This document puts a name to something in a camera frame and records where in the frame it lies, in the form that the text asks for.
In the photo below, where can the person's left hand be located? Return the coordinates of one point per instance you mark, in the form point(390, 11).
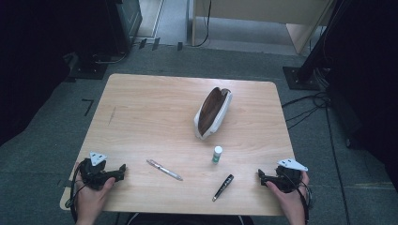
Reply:
point(89, 200)

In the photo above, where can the white pencil case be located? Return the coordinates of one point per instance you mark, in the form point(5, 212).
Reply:
point(216, 120)

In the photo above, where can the white green glue stick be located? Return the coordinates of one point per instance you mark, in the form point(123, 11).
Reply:
point(217, 154)

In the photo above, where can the black stand with square base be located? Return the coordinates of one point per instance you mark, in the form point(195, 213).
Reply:
point(302, 78)

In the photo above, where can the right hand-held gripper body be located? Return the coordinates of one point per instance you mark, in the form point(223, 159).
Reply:
point(287, 179)

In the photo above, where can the dark curtain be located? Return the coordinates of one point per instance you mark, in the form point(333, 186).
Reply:
point(369, 78)
point(28, 62)

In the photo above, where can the black pen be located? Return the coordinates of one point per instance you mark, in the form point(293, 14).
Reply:
point(223, 187)

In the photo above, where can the black cabinet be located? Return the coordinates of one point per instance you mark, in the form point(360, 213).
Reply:
point(123, 25)

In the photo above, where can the black stand base plate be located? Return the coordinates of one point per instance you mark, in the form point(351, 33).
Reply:
point(89, 70)

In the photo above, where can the person's right hand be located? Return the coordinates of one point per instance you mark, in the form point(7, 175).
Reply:
point(294, 201)

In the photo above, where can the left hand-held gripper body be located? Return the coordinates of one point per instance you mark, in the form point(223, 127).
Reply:
point(94, 173)

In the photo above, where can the person's dark clothing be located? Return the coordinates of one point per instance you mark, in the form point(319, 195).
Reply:
point(187, 219)

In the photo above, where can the silver pen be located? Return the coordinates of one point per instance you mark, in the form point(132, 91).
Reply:
point(164, 169)

